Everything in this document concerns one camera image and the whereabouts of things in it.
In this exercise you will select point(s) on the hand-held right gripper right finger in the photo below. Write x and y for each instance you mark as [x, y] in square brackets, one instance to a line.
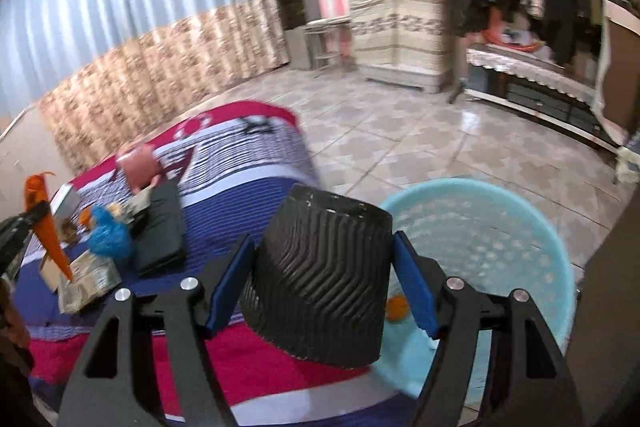
[416, 292]

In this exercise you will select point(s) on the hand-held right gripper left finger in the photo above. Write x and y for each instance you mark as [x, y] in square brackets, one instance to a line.
[229, 287]

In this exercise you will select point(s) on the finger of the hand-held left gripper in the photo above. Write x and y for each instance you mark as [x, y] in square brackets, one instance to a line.
[22, 227]

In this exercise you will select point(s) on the orange carrot plush toy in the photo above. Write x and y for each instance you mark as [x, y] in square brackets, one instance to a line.
[50, 237]

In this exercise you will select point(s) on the blue fuzzy plush toy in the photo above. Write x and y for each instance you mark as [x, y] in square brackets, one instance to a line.
[109, 234]

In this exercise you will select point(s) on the black ribbed plastic pot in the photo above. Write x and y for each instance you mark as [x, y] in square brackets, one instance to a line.
[320, 277]

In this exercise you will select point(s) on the light blue plastic basket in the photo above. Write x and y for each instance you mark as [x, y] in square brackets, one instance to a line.
[500, 232]

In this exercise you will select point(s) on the small orange ball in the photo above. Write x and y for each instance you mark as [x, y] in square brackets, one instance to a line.
[397, 308]

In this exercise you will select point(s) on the white box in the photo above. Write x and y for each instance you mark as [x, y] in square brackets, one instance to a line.
[64, 204]

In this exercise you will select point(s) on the striped red blue blanket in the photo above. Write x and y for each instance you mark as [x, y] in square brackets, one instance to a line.
[240, 157]

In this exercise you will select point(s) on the pink mug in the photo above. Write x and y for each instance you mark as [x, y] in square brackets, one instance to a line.
[142, 167]

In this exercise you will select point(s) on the blue and floral curtain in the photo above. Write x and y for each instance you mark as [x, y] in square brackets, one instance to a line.
[125, 7]

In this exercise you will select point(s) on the low table with lace cloth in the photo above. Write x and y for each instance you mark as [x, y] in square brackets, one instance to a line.
[530, 72]

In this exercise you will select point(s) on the cloth covered cabinet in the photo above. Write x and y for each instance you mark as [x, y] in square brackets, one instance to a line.
[400, 37]

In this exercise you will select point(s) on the round stool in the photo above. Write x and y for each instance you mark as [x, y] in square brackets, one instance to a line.
[325, 27]

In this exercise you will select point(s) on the wooden board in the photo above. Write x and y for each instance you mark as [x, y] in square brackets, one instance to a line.
[622, 67]

